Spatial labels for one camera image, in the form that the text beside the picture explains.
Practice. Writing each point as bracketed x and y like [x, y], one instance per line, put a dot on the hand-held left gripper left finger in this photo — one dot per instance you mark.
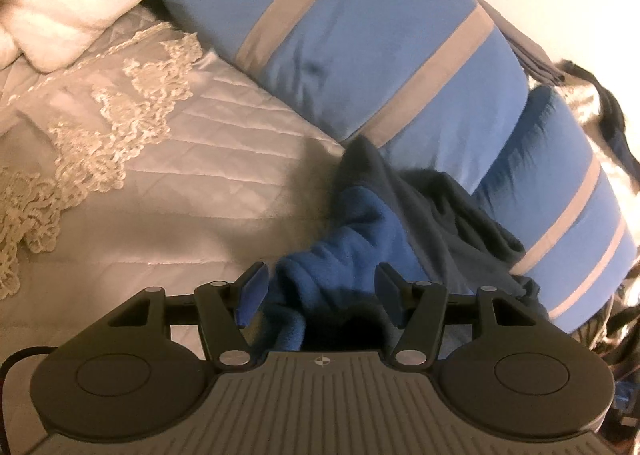
[252, 292]

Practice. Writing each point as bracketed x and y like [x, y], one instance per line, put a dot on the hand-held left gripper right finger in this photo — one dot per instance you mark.
[390, 296]

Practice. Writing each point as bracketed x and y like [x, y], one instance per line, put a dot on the blue and navy fleece jacket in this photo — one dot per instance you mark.
[360, 230]

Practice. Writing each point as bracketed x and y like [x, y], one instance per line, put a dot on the beige quilted bedspread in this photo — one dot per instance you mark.
[210, 195]

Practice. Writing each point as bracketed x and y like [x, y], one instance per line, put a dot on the blue pillow with grey stripes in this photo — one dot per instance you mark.
[350, 35]
[555, 170]

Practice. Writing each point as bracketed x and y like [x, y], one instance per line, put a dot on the grey folded cloth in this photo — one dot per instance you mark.
[530, 50]

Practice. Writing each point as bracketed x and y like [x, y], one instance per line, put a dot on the dark cloth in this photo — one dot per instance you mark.
[607, 110]

